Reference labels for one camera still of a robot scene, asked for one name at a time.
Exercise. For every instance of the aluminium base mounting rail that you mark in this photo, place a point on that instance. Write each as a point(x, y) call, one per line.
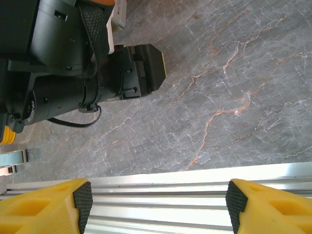
point(158, 195)

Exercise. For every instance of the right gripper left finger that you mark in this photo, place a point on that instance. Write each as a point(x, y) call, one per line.
point(41, 212)

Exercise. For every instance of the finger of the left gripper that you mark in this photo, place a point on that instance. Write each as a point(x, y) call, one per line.
point(153, 68)

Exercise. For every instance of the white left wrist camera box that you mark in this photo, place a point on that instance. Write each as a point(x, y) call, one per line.
point(119, 14)

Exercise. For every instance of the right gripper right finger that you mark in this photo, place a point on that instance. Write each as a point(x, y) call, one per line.
point(275, 212)

